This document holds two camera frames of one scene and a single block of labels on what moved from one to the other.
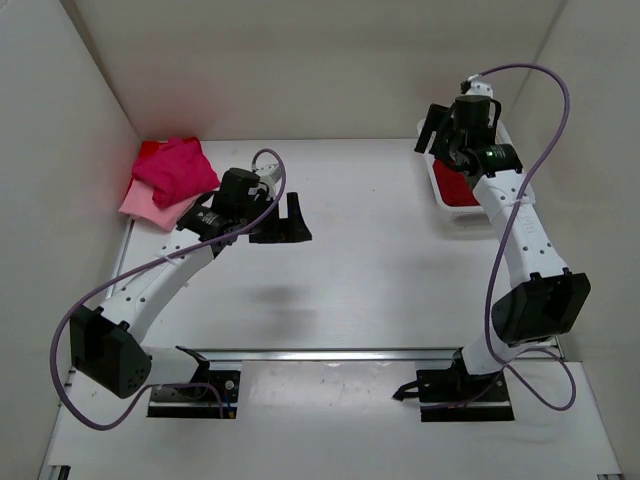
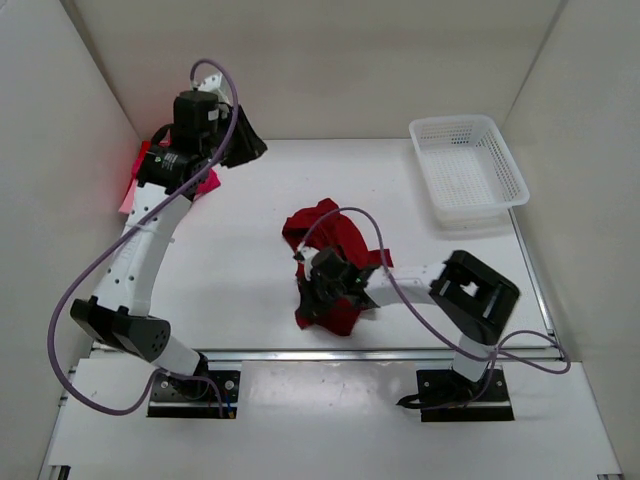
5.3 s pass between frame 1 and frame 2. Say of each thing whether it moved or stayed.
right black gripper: moved
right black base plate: stayed
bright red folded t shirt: stayed
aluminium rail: stayed
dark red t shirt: moved
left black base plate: stayed
